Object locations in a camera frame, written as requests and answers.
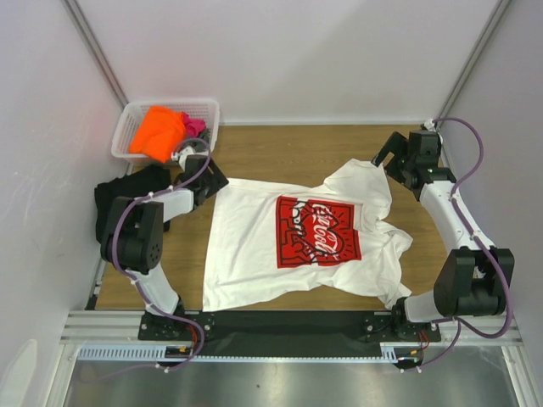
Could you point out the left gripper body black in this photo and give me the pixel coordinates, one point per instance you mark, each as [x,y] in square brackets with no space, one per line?
[214,182]

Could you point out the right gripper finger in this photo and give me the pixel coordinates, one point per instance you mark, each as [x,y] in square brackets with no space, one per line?
[396,145]
[394,168]

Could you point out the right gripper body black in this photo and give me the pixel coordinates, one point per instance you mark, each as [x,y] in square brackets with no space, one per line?
[399,158]

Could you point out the white Coca-Cola t-shirt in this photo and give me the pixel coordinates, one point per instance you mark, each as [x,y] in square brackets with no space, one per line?
[268,239]

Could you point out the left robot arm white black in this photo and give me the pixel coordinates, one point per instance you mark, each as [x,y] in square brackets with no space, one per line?
[133,235]

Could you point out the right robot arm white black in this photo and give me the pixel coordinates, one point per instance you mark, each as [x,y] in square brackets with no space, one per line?
[473,286]

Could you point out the grey t-shirt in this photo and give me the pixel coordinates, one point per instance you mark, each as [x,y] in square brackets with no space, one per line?
[201,143]

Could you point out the pink t-shirt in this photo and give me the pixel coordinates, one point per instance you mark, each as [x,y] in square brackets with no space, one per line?
[192,126]

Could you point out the white plastic basket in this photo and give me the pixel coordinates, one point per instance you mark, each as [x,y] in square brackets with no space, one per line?
[206,109]

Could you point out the orange t-shirt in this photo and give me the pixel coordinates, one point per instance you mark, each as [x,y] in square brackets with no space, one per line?
[162,129]

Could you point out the black folded t-shirt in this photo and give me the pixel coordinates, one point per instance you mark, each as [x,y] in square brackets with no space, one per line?
[152,178]

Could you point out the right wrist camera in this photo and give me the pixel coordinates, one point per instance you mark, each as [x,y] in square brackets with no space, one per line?
[429,125]

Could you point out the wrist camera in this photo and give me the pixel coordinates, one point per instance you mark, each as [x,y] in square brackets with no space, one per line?
[429,125]
[180,158]

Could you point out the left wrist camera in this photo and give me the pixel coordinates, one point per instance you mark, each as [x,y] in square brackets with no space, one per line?
[180,158]

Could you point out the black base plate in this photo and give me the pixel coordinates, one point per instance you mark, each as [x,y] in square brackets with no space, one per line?
[306,333]

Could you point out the white slotted cable duct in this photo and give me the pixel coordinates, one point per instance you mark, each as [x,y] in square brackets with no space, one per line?
[116,352]

